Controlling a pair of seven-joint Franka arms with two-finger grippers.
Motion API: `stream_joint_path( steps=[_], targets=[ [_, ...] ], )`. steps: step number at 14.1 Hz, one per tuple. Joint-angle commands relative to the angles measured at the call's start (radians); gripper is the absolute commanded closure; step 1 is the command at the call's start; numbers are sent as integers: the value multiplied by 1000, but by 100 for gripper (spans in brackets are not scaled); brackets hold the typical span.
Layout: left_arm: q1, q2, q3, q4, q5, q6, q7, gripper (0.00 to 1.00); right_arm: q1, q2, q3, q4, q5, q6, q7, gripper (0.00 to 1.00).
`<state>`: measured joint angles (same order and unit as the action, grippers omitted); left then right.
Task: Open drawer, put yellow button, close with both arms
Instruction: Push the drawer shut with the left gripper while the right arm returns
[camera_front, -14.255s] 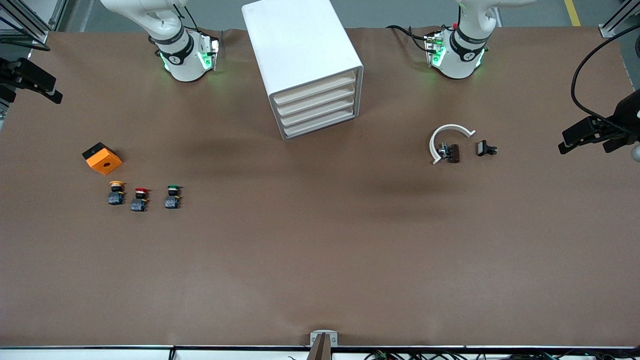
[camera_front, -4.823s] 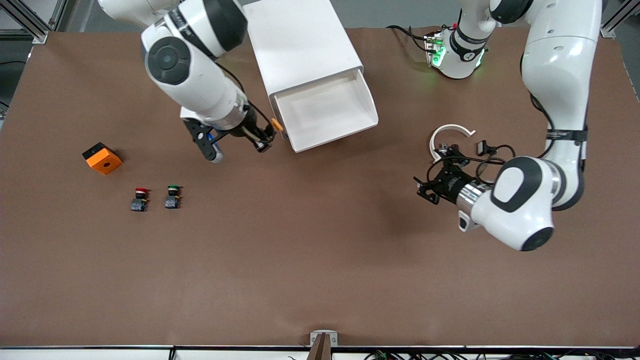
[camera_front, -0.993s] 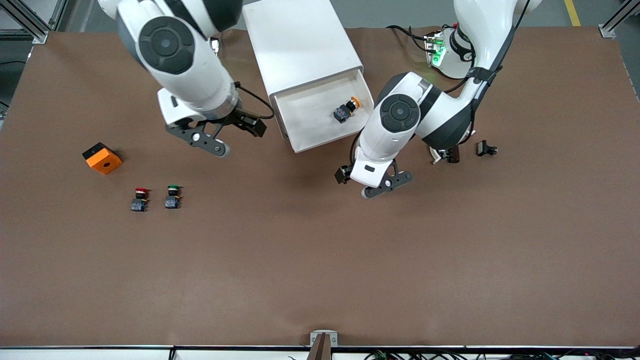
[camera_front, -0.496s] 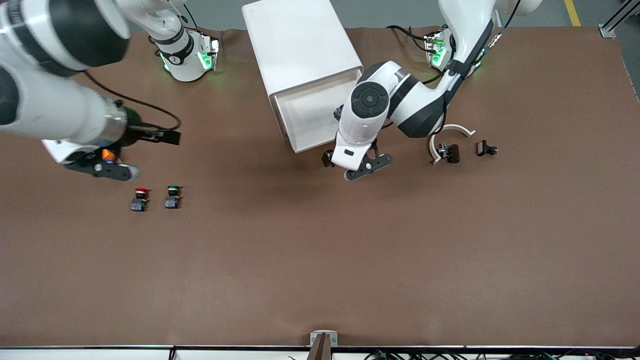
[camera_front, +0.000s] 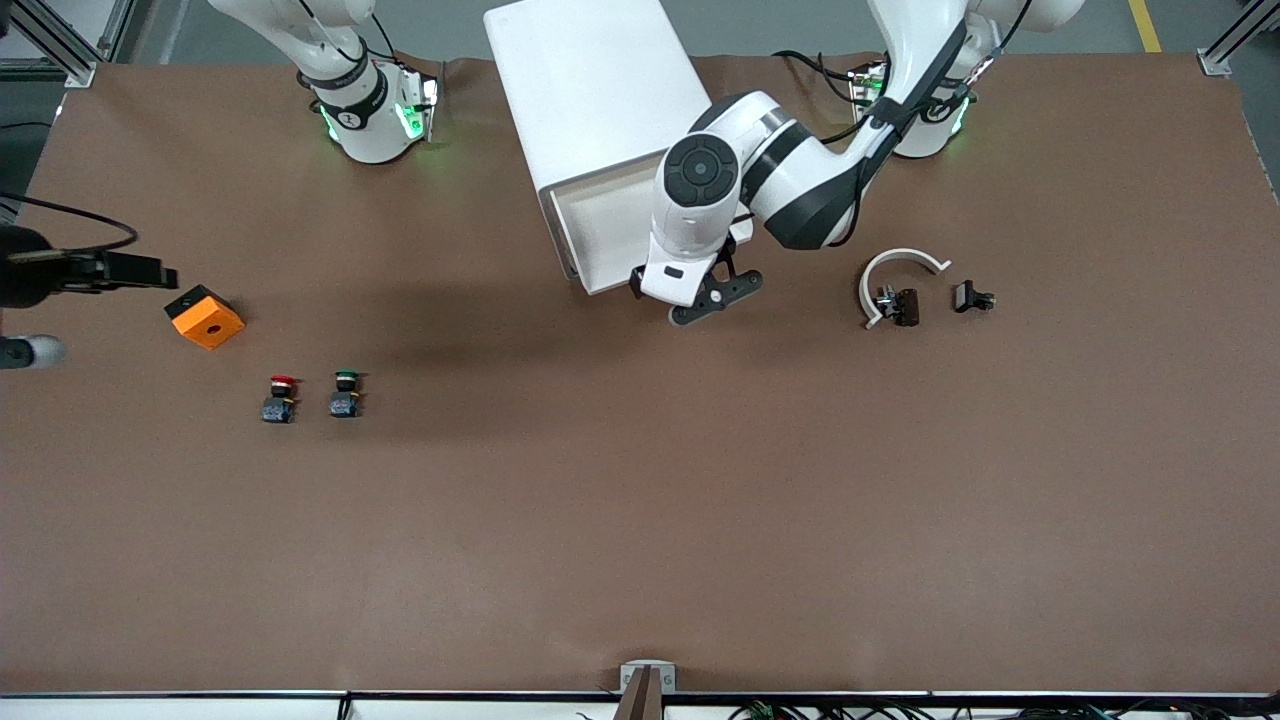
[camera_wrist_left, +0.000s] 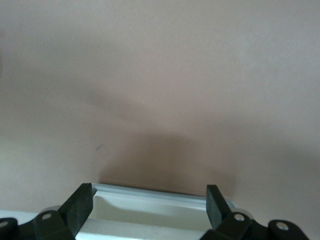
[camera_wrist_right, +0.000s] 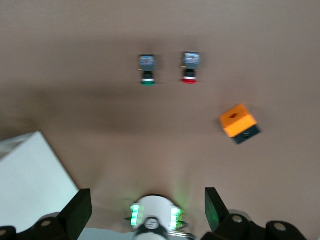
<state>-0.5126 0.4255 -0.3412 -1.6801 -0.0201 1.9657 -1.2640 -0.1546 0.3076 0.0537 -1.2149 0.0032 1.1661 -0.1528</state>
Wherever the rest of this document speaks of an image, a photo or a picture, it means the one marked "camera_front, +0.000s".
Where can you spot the red push button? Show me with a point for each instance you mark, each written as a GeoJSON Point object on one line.
{"type": "Point", "coordinates": [277, 408]}

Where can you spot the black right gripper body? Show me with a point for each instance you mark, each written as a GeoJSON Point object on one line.
{"type": "Point", "coordinates": [22, 276]}

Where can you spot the orange and black box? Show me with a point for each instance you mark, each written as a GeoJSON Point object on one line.
{"type": "Point", "coordinates": [210, 322]}

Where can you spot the grey metal bracket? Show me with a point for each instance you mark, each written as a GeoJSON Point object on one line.
{"type": "Point", "coordinates": [626, 676]}

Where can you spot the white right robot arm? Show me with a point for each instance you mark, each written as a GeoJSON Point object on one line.
{"type": "Point", "coordinates": [365, 120]}

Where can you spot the dark brown post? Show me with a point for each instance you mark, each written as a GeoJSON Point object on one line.
{"type": "Point", "coordinates": [640, 700]}

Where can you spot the white drawer cabinet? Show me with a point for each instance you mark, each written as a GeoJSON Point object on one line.
{"type": "Point", "coordinates": [590, 90]}

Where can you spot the white curved plastic clip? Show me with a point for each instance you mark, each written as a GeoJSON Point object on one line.
{"type": "Point", "coordinates": [903, 254]}

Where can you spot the aluminium frame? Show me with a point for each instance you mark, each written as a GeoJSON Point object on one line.
{"type": "Point", "coordinates": [80, 70]}
{"type": "Point", "coordinates": [1215, 62]}

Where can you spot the brown metal switch component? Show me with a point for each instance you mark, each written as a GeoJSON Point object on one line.
{"type": "Point", "coordinates": [908, 306]}

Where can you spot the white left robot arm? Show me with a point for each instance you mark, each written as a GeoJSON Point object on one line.
{"type": "Point", "coordinates": [700, 180]}

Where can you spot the green push button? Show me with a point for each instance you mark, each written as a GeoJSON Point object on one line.
{"type": "Point", "coordinates": [345, 403]}

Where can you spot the white plastic drawer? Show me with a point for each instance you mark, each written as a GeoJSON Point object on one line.
{"type": "Point", "coordinates": [600, 230]}

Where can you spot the small black switch component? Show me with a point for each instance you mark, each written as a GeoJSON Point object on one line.
{"type": "Point", "coordinates": [966, 296]}

